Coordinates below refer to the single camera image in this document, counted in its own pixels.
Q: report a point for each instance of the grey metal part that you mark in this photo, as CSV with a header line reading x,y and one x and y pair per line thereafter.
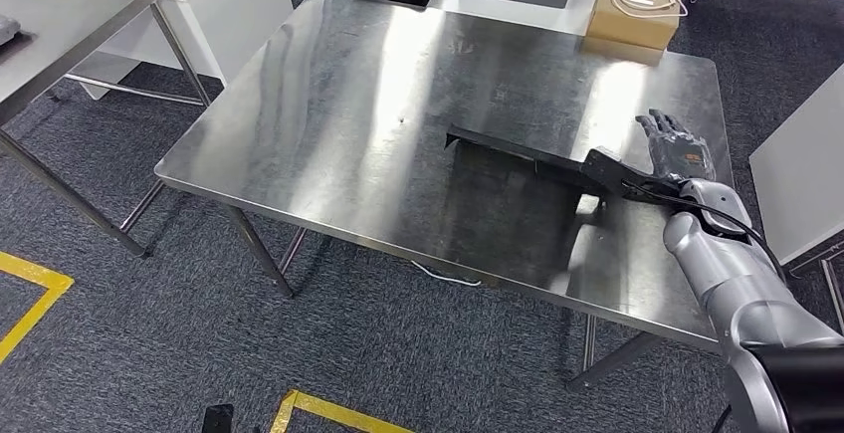
x,y
8,29

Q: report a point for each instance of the large cardboard box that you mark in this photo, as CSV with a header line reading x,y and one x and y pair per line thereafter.
x,y
626,34

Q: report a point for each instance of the steel workbench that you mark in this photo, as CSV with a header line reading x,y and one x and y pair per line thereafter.
x,y
330,120

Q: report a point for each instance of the steel table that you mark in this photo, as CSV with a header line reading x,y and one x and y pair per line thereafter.
x,y
66,8

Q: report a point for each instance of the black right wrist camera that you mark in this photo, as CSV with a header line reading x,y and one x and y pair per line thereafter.
x,y
610,169

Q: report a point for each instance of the chrome frame leg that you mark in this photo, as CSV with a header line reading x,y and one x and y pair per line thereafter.
x,y
834,298

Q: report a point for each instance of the white cabinet panel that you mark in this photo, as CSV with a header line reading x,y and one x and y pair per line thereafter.
x,y
804,173

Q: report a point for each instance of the yellow floor tape square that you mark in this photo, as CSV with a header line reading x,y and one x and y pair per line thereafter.
x,y
39,272
330,409

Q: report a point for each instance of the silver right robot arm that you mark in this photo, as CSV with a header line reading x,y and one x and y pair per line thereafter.
x,y
725,272

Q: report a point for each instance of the long black plastic part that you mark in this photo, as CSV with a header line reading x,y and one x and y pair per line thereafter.
x,y
514,154

